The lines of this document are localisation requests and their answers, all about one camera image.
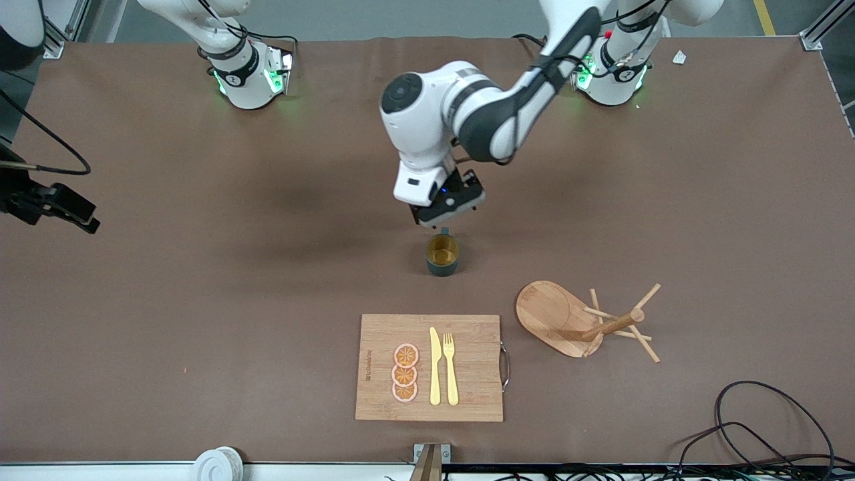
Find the dark green cup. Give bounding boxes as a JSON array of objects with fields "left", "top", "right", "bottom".
[{"left": 426, "top": 227, "right": 460, "bottom": 278}]

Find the wooden cup rack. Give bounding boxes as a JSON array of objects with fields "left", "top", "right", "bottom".
[{"left": 515, "top": 281, "right": 662, "bottom": 365}]

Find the brown table cover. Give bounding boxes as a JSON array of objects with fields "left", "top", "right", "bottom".
[{"left": 0, "top": 35, "right": 855, "bottom": 465}]

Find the bamboo cutting board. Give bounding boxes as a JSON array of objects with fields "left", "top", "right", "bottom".
[{"left": 355, "top": 314, "right": 512, "bottom": 423}]

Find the yellow plastic knife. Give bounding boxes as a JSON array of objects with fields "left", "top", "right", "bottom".
[{"left": 429, "top": 327, "right": 443, "bottom": 406}]

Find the yellow plastic fork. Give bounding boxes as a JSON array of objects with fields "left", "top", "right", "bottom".
[{"left": 443, "top": 333, "right": 460, "bottom": 407}]

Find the white tape roll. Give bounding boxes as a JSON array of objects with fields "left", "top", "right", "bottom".
[{"left": 192, "top": 446, "right": 244, "bottom": 481}]

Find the brown wooden bar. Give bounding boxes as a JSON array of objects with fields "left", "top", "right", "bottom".
[{"left": 409, "top": 445, "right": 443, "bottom": 481}]

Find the black left base cable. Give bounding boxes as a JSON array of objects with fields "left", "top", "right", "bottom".
[{"left": 511, "top": 32, "right": 555, "bottom": 53}]

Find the black base cable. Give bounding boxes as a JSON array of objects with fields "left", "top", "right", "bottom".
[
  {"left": 511, "top": 32, "right": 555, "bottom": 53},
  {"left": 227, "top": 25, "right": 299, "bottom": 67}
]

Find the aluminium frame profile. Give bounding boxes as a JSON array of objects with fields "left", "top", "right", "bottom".
[
  {"left": 37, "top": 0, "right": 91, "bottom": 59},
  {"left": 798, "top": 0, "right": 855, "bottom": 138}
]

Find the black right base cable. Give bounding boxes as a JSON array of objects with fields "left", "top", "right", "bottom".
[{"left": 227, "top": 25, "right": 299, "bottom": 67}]

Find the black looped cable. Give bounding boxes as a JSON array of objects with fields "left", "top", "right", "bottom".
[{"left": 713, "top": 381, "right": 836, "bottom": 478}]

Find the thin black cable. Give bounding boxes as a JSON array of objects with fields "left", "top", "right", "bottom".
[{"left": 670, "top": 421, "right": 855, "bottom": 480}]

